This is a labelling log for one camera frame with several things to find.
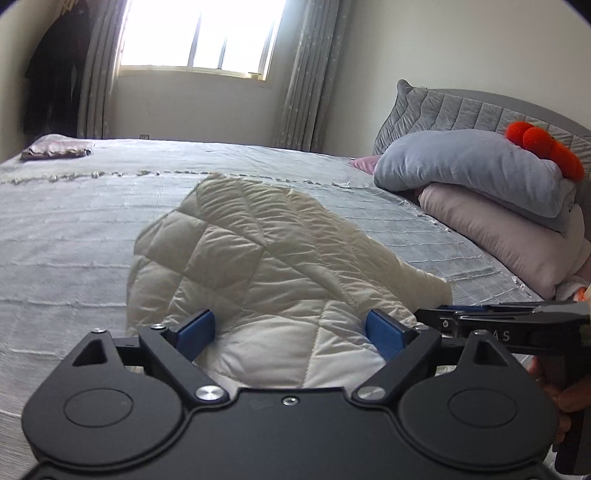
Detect folded purple cloth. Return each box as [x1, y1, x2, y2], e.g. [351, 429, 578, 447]
[21, 134, 95, 161]

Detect dark hanging clothes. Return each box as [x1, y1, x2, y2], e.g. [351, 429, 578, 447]
[23, 0, 90, 137]

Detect large pink pillow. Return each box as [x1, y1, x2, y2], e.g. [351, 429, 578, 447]
[418, 184, 591, 301]

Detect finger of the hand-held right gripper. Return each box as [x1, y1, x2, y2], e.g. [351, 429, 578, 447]
[414, 308, 467, 333]
[436, 302, 551, 316]

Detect grey padded headboard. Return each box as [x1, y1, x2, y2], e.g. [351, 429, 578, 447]
[427, 88, 591, 171]

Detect orange pompom plush toy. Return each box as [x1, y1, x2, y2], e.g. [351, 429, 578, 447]
[505, 122, 585, 181]

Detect grey quilted pillow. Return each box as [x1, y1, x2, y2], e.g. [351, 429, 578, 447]
[372, 79, 490, 155]

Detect small pink cushion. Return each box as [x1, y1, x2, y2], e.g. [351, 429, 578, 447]
[348, 155, 382, 176]

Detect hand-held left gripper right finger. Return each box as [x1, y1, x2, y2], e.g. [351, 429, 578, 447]
[352, 308, 528, 408]

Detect grey patterned curtain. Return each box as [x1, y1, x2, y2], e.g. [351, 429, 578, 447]
[76, 0, 134, 139]
[272, 0, 354, 151]

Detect person's right hand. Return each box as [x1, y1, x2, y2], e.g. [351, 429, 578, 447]
[527, 356, 591, 446]

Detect grey bed cover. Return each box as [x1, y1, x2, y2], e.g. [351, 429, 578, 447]
[0, 137, 541, 480]

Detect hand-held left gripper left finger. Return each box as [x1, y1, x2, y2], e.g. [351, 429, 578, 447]
[73, 309, 230, 408]

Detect window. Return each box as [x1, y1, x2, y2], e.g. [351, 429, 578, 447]
[117, 0, 287, 84]

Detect white quilted down jacket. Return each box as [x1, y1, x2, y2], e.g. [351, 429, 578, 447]
[126, 173, 454, 393]

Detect grey plush pillow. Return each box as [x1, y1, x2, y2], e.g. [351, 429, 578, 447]
[373, 129, 578, 234]

